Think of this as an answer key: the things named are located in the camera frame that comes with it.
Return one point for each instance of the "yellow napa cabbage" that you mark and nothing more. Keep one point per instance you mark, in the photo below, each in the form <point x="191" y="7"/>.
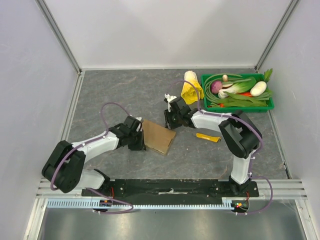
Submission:
<point x="188" y="92"/>

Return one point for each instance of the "purple onion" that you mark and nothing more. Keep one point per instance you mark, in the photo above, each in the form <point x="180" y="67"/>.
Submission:
<point x="216" y="86"/>

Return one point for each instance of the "white radish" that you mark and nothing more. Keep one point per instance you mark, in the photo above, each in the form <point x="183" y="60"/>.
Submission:
<point x="259" y="88"/>

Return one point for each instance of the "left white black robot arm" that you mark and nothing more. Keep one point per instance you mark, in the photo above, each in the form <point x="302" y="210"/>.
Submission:
<point x="65" y="166"/>

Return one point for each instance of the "yellow utility knife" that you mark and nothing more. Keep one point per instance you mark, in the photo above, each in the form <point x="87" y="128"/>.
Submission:
<point x="214" y="139"/>

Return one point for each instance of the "celery leaf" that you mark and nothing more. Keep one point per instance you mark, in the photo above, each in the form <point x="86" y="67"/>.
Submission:
<point x="267" y="74"/>

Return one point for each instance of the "left aluminium frame post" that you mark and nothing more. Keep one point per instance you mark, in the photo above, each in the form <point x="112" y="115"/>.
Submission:
<point x="58" y="34"/>

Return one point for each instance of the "brown mushroom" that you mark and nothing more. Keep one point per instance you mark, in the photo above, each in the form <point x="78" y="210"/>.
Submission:
<point x="225" y="78"/>

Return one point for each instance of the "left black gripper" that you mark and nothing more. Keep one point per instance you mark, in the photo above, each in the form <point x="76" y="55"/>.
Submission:
<point x="140" y="145"/>

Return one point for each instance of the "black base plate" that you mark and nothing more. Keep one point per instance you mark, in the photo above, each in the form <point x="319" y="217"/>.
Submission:
<point x="214" y="187"/>

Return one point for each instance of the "front aluminium rail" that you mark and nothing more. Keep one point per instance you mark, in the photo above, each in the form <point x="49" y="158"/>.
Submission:
<point x="283" y="189"/>

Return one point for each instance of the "green long beans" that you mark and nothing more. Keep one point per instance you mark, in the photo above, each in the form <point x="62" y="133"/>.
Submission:
<point x="206" y="81"/>

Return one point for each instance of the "aluminium frame post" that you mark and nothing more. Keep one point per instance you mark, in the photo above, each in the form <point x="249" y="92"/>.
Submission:
<point x="58" y="34"/>
<point x="276" y="33"/>

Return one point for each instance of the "green plastic tray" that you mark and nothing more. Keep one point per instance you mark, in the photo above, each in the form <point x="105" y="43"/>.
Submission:
<point x="270" y="106"/>

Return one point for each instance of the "orange carrot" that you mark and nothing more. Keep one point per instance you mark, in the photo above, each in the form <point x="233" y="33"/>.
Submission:
<point x="214" y="102"/>

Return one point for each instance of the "brown cardboard express box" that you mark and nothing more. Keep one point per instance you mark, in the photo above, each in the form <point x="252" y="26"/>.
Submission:
<point x="157" y="137"/>

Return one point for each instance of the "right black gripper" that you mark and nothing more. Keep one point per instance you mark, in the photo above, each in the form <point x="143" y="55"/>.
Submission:
<point x="169" y="120"/>

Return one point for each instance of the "right aluminium frame post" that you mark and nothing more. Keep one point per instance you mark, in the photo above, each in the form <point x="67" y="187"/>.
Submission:
<point x="276" y="33"/>

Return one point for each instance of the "grey slotted cable duct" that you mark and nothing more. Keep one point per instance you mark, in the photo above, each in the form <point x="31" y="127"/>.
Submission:
<point x="73" y="203"/>

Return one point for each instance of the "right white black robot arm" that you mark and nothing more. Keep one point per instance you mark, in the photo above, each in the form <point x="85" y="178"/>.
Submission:
<point x="239" y="133"/>

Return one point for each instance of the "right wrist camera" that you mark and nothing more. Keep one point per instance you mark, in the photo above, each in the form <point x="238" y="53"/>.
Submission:
<point x="176" y="104"/>

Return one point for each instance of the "bok choy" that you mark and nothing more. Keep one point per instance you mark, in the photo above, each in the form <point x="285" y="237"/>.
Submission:
<point x="238" y="87"/>

